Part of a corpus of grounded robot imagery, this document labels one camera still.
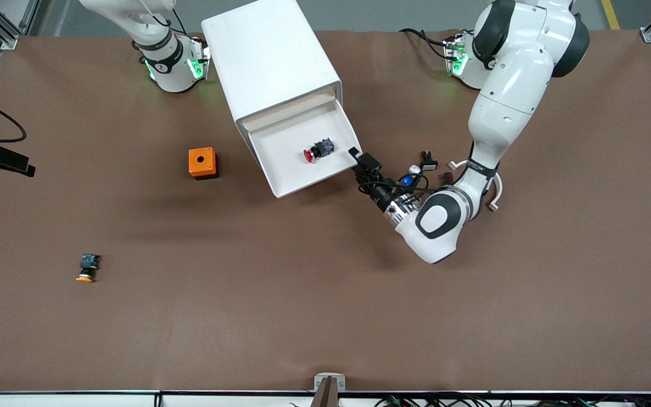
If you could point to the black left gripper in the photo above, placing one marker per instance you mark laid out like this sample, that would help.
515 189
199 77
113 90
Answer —
381 193

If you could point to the red push button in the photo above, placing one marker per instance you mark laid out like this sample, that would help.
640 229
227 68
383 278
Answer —
320 150

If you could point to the white cabinet drawer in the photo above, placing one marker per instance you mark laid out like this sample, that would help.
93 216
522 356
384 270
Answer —
286 164

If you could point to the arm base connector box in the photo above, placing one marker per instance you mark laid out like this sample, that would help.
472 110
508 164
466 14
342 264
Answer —
198 65
455 56

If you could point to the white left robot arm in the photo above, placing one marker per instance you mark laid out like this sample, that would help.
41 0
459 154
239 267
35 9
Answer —
506 102

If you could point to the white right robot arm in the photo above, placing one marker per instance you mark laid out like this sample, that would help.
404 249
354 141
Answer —
170 68

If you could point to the black square push button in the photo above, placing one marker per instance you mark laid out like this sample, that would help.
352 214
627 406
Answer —
428 164

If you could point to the yellow push button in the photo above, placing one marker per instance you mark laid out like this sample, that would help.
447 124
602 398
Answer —
88 265

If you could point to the white drawer cabinet housing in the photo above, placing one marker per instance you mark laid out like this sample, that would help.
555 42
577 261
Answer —
269 56

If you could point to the brown terminal block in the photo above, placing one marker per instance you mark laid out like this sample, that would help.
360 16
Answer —
448 177

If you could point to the brown table cover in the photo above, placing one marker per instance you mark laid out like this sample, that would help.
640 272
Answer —
303 282

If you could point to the orange box with hole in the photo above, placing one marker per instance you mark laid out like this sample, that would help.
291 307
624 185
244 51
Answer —
201 161

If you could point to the white curved bracket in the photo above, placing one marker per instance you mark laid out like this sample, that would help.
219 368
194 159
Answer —
498 192

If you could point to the grey metal edge bracket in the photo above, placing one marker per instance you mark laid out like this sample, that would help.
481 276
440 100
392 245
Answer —
330 377

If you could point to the brown vertical post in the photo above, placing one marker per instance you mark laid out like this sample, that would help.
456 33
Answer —
325 395

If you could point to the white table edge rail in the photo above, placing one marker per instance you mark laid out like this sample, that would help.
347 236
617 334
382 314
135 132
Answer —
77 400

